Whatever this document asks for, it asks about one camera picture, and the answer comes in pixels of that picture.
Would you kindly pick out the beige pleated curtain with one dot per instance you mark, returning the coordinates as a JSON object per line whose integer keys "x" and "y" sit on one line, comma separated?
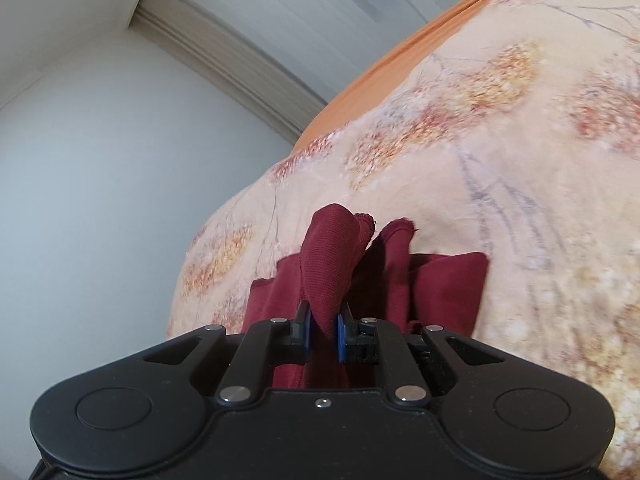
{"x": 225, "y": 60}

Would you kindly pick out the orange bed sheet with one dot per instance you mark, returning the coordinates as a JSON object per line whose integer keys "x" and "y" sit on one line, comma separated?
{"x": 380, "y": 70}

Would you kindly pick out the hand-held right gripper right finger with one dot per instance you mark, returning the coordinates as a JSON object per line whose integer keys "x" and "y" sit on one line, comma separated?
{"x": 341, "y": 337}

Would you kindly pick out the white sheer curtain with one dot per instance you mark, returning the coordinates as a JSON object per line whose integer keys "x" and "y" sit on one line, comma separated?
{"x": 320, "y": 15}

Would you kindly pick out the maroon long-sleeve shirt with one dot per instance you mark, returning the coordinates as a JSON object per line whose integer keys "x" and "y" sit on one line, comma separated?
{"x": 330, "y": 260}

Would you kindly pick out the beige floral blanket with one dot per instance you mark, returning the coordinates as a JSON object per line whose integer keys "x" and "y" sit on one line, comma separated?
{"x": 500, "y": 170}

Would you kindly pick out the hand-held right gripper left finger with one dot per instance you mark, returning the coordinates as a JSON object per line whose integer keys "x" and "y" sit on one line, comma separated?
{"x": 307, "y": 336}

